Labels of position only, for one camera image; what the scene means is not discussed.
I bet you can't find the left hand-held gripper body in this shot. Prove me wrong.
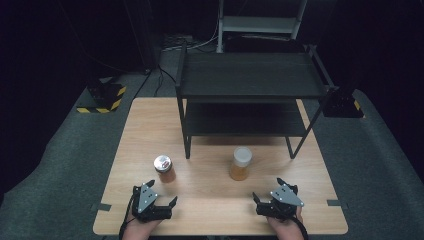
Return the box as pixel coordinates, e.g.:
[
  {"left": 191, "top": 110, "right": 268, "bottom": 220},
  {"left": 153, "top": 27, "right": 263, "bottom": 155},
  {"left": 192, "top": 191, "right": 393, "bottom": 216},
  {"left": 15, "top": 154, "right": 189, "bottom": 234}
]
[{"left": 131, "top": 183, "right": 173, "bottom": 223}]

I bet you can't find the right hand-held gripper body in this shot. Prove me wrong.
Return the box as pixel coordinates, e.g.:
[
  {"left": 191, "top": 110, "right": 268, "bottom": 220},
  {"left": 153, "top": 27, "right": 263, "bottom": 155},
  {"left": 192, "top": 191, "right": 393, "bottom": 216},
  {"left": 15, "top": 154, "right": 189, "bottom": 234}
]
[{"left": 255, "top": 184, "right": 305, "bottom": 221}]

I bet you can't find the silver lid orange jar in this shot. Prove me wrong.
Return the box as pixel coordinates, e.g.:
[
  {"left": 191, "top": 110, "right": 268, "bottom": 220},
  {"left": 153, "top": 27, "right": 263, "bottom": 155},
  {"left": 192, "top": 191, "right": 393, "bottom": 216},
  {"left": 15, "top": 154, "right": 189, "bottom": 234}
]
[{"left": 153, "top": 154, "right": 177, "bottom": 184}]

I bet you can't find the white lid amber jar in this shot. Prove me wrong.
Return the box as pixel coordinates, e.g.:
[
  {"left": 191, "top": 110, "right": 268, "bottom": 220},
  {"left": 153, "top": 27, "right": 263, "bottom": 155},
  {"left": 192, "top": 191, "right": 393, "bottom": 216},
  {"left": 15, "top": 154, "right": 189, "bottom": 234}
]
[{"left": 228, "top": 146, "right": 253, "bottom": 182}]

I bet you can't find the black two-tier shelf rack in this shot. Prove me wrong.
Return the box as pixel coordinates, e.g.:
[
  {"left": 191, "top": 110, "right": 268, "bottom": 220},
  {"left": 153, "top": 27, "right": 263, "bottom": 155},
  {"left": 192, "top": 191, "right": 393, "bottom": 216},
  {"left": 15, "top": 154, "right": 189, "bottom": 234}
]
[{"left": 175, "top": 41, "right": 340, "bottom": 160}]

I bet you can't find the person's right hand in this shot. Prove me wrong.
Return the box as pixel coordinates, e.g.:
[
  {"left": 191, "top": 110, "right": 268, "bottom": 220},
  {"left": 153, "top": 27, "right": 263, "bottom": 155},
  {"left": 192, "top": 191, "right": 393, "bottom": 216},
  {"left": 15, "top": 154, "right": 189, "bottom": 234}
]
[{"left": 266, "top": 205, "right": 306, "bottom": 240}]

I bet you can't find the person's left hand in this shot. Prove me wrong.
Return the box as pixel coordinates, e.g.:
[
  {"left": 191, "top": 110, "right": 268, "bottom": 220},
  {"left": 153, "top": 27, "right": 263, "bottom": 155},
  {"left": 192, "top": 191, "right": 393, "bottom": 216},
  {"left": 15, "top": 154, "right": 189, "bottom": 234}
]
[{"left": 121, "top": 213, "right": 163, "bottom": 240}]

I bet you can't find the grey tape strip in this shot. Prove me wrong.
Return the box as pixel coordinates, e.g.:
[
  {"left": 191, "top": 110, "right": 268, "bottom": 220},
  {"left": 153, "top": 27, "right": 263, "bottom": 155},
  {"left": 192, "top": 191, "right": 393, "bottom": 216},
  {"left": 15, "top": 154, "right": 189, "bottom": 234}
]
[
  {"left": 91, "top": 202, "right": 113, "bottom": 212},
  {"left": 326, "top": 198, "right": 348, "bottom": 210}
]

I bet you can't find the grey metal stand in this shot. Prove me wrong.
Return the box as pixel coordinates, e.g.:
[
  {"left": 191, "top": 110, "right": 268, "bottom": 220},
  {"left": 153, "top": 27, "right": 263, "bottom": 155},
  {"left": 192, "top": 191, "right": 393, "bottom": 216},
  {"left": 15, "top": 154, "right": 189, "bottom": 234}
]
[{"left": 216, "top": 0, "right": 308, "bottom": 54}]

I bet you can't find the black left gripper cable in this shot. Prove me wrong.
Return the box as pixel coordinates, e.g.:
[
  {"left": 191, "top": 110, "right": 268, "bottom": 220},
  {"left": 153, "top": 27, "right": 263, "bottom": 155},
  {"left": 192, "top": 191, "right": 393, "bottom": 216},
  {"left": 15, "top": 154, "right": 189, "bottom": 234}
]
[{"left": 118, "top": 193, "right": 138, "bottom": 240}]

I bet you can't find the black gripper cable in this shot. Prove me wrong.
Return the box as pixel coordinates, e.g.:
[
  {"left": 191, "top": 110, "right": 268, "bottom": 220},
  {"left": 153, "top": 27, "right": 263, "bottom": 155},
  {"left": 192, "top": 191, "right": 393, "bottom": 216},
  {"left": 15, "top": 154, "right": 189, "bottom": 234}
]
[
  {"left": 289, "top": 215, "right": 310, "bottom": 240},
  {"left": 118, "top": 193, "right": 138, "bottom": 240}
]

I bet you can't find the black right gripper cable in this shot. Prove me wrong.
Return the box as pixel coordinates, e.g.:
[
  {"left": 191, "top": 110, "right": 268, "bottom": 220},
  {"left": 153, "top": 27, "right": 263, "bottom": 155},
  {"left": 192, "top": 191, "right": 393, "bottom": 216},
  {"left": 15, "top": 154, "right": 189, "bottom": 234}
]
[{"left": 289, "top": 215, "right": 310, "bottom": 240}]

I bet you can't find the black floor cable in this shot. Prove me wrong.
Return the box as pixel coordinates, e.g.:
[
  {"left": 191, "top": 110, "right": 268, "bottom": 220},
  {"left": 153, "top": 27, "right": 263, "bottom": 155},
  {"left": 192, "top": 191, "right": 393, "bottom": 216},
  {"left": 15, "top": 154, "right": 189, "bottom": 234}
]
[{"left": 153, "top": 63, "right": 178, "bottom": 98}]

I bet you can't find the white floor cable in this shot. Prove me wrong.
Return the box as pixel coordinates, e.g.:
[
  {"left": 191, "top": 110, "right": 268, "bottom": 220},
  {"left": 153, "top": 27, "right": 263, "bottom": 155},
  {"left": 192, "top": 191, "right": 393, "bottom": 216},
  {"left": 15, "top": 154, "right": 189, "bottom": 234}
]
[{"left": 162, "top": 18, "right": 220, "bottom": 53}]

